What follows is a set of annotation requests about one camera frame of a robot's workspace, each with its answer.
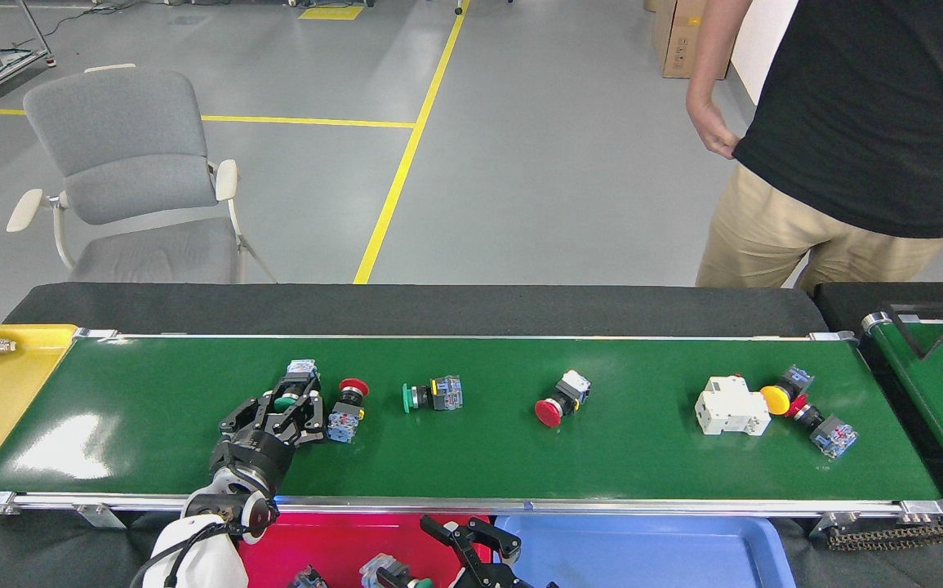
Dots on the brown cardboard box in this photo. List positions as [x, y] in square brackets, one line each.
[675, 41]

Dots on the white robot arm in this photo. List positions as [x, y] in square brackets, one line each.
[193, 555]

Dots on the long green conveyor belt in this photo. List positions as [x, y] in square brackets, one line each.
[602, 457]

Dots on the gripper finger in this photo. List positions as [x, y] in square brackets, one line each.
[467, 578]
[471, 543]
[312, 429]
[246, 412]

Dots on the person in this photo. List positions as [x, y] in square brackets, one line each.
[863, 122]

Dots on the red plastic tray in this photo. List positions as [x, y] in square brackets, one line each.
[332, 543]

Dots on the person's right hand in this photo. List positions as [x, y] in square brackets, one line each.
[712, 126]

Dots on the black guide frame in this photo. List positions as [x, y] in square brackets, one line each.
[928, 309]

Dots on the grey padded office chair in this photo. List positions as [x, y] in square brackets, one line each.
[124, 147]

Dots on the blue block push button switch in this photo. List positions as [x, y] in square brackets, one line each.
[308, 580]

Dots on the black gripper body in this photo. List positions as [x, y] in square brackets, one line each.
[251, 457]
[524, 578]

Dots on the yellow mushroom push button switch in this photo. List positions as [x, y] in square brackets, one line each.
[775, 399]

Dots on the white circuit breaker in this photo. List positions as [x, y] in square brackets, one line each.
[728, 408]

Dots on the person's right forearm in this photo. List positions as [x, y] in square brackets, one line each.
[712, 57]

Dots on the metal shelf rack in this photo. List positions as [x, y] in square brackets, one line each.
[14, 59]

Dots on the blue plastic tray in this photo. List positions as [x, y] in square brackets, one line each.
[642, 555]

